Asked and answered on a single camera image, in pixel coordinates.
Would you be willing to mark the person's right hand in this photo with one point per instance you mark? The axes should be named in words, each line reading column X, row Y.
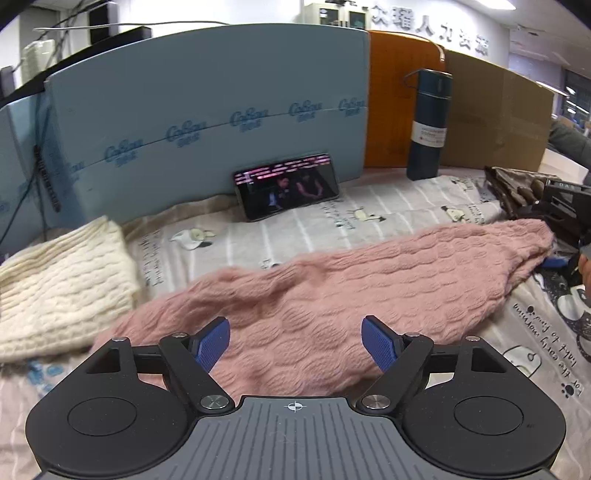
column 585, row 277

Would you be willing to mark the brown cardboard sheet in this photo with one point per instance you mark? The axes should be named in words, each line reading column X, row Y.
column 498, row 115

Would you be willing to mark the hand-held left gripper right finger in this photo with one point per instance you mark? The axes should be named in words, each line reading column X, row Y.
column 378, row 344

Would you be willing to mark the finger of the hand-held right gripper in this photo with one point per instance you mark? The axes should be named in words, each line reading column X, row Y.
column 554, row 264

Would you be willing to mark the printed grey bedsheet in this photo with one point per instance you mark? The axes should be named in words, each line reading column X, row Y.
column 332, row 217

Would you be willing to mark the orange wooden board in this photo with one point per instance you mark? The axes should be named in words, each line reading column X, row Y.
column 397, row 92

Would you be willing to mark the dark blue thermos bottle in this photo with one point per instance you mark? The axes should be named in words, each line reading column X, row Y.
column 429, row 120

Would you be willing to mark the small blue foam board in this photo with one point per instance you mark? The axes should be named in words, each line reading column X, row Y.
column 23, row 175

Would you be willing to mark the black smartphone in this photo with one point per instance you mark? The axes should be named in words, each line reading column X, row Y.
column 286, row 187

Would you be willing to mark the cream knitted sweater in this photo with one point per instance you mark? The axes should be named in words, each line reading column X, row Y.
column 60, row 281

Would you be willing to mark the pink knitted sweater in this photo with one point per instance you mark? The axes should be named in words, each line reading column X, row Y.
column 323, row 295

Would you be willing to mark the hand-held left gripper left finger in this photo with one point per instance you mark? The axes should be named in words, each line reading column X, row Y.
column 214, row 344

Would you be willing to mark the large blue foam board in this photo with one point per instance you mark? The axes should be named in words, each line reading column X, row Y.
column 207, row 92

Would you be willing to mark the brown patterned cloth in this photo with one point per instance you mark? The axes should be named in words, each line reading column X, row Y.
column 512, row 189

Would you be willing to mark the glass door cabinet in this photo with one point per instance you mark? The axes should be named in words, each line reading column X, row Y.
column 337, row 16

